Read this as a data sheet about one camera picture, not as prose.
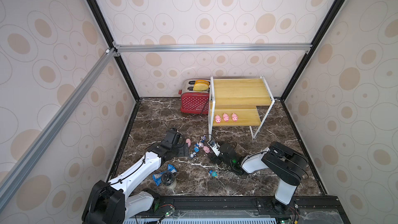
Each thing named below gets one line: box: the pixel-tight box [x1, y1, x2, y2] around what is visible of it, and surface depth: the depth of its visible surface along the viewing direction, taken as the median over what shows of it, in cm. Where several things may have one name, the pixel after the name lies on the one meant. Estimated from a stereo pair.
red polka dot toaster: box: [178, 78, 211, 115], surface depth 102 cm
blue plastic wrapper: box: [152, 164, 178, 187], surface depth 83 cm
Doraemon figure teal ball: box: [208, 170, 219, 178], surface depth 85 cm
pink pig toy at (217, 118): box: [215, 114, 222, 124], surface depth 87 cm
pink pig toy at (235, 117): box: [231, 113, 239, 122], surface depth 89 cm
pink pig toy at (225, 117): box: [222, 113, 230, 122], surface depth 89 cm
